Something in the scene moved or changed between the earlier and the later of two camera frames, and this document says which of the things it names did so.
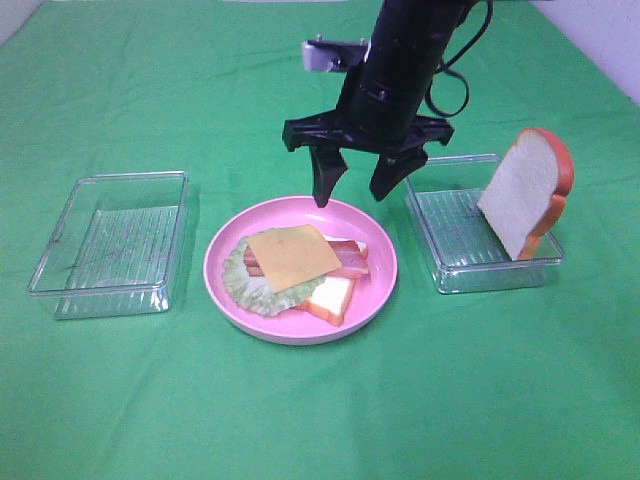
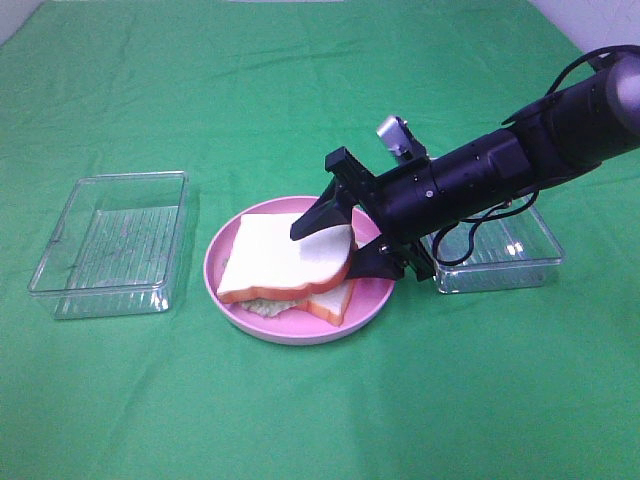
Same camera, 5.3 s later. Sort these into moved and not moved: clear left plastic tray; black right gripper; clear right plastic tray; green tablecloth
Moved: black right gripper
Not moved: clear right plastic tray; clear left plastic tray; green tablecloth
